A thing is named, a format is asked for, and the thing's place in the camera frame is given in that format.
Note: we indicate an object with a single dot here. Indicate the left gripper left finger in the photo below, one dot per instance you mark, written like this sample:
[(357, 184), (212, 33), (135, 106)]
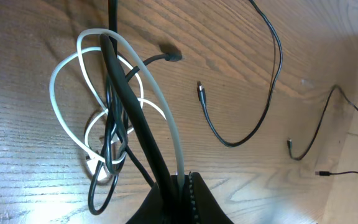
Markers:
[(155, 210)]

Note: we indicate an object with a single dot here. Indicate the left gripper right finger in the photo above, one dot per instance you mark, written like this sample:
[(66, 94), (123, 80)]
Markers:
[(204, 207)]

